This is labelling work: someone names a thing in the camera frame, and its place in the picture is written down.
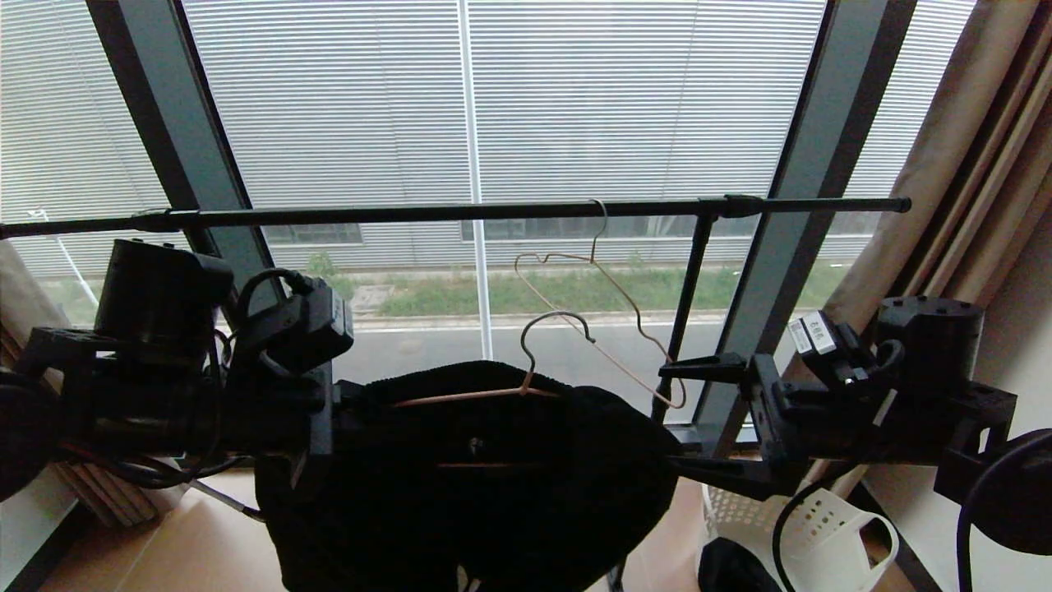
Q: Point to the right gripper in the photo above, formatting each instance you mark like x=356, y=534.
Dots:
x=822, y=423

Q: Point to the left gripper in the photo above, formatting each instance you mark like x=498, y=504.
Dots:
x=279, y=419

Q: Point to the black garment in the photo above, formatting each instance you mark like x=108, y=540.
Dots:
x=731, y=571
x=460, y=510

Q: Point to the pink clothes hanger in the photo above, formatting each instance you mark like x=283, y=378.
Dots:
x=616, y=284
x=526, y=374

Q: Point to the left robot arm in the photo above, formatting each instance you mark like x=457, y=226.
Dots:
x=156, y=296

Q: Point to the white laundry basket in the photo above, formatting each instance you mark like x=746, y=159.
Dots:
x=830, y=543

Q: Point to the black clothes rack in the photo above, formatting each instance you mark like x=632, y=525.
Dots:
x=411, y=214

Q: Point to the window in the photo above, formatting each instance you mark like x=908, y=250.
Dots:
x=173, y=123

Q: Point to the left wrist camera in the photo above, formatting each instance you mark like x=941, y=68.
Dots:
x=316, y=329

